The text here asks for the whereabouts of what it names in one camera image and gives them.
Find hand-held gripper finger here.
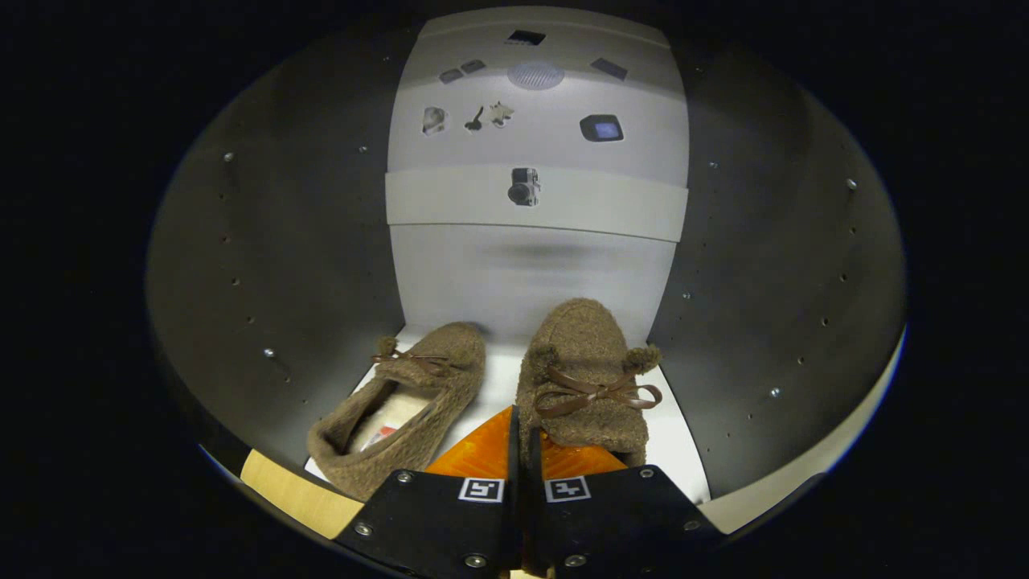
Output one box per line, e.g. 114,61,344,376
334,406,522,579
527,426,724,579

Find brown fuzzy shoe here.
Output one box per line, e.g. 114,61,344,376
307,322,488,502
514,298,664,470

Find grey shoe cabinet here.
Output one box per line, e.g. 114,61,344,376
145,4,909,536

